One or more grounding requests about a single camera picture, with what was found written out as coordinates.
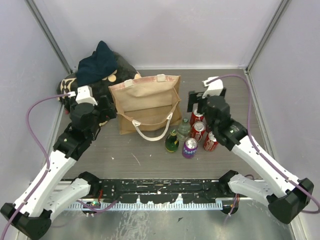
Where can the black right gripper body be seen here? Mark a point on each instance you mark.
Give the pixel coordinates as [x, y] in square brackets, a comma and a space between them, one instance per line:
[204, 106]

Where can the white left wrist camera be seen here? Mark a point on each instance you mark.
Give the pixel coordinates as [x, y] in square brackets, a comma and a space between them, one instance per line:
[82, 95]

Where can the dark green glass bottle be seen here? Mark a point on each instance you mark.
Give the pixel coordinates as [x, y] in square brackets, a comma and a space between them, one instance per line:
[172, 142]

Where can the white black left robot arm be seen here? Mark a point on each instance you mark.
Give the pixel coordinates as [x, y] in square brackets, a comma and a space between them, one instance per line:
[34, 211]

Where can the navy blue cloth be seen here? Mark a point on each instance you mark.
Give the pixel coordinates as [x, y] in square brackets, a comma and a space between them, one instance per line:
[99, 65]

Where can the purple soda can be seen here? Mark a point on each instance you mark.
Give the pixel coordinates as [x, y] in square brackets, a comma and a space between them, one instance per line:
[190, 147]

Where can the tan jute canvas bag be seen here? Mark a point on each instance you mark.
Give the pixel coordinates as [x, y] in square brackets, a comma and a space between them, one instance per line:
[147, 105]

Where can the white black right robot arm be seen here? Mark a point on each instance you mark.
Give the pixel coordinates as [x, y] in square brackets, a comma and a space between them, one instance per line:
[282, 192]

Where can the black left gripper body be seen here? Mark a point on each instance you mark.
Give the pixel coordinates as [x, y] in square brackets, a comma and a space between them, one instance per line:
[102, 115]

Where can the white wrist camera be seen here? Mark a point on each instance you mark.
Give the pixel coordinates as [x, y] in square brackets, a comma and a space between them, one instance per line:
[82, 95]
[214, 87]

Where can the grey slotted cable duct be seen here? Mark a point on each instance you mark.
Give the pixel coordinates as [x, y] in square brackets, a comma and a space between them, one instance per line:
[175, 206]

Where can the red cola can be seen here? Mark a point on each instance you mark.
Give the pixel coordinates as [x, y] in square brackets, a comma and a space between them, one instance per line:
[210, 142]
[196, 117]
[198, 130]

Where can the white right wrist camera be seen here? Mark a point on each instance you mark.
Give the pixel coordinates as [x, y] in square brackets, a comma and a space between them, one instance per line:
[214, 87]

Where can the clear soda water bottle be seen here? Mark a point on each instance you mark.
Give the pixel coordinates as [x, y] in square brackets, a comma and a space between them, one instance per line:
[184, 129]

